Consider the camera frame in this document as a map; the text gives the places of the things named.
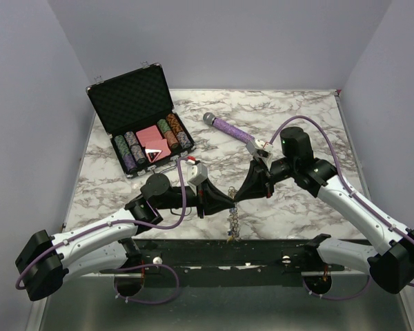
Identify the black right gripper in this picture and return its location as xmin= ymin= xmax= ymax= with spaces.
xmin=234 ymin=155 xmax=297 ymax=201

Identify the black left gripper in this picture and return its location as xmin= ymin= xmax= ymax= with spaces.
xmin=157 ymin=177 xmax=235 ymax=219

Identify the round metal key ring disc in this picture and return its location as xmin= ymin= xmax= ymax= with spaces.
xmin=227 ymin=202 xmax=240 ymax=242

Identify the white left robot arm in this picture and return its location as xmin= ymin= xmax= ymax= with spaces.
xmin=15 ymin=174 xmax=234 ymax=301

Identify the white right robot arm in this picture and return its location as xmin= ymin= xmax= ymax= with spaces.
xmin=235 ymin=127 xmax=414 ymax=294

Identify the purple glitter microphone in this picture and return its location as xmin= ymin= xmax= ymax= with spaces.
xmin=203 ymin=112 xmax=255 ymax=144

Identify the all in triangle button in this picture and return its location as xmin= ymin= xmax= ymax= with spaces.
xmin=145 ymin=148 xmax=162 ymax=163

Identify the red playing card deck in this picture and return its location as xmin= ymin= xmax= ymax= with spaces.
xmin=135 ymin=125 xmax=170 ymax=161

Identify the black poker chip case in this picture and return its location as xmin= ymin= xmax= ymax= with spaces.
xmin=86 ymin=63 xmax=195 ymax=178

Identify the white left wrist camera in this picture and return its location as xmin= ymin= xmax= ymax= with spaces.
xmin=186 ymin=156 xmax=208 ymax=192

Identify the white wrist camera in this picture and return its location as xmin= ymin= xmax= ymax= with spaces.
xmin=186 ymin=156 xmax=208 ymax=192
xmin=246 ymin=139 xmax=273 ymax=169

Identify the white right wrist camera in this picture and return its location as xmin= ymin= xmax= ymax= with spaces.
xmin=246 ymin=139 xmax=273 ymax=169

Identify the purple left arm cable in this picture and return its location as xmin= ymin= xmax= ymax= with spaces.
xmin=15 ymin=157 xmax=189 ymax=305

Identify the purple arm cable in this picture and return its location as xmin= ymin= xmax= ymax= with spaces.
xmin=15 ymin=157 xmax=189 ymax=305
xmin=268 ymin=116 xmax=414 ymax=301

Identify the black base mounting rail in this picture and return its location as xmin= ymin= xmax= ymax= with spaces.
xmin=114 ymin=239 xmax=343 ymax=295

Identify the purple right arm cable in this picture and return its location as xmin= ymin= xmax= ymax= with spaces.
xmin=268 ymin=116 xmax=414 ymax=301

